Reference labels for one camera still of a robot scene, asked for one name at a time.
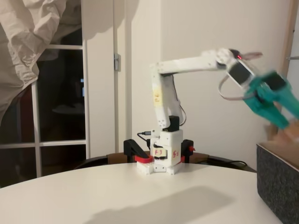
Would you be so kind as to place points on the black clamp with red pad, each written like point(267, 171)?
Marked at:
point(188, 149)
point(132, 149)

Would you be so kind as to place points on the metal door hinge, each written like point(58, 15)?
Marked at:
point(116, 61)

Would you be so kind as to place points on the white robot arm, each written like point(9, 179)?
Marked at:
point(187, 65)

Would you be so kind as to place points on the white framed glass door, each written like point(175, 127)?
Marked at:
point(98, 93)

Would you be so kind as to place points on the metal shelf bracket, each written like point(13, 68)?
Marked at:
point(293, 58)

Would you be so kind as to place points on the grey felt box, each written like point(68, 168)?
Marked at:
point(278, 186)

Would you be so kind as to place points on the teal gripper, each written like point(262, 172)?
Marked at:
point(262, 91)

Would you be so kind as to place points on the light wooden post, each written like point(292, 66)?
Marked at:
point(280, 98)

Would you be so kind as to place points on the beige curtain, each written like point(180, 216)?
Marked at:
point(18, 35)

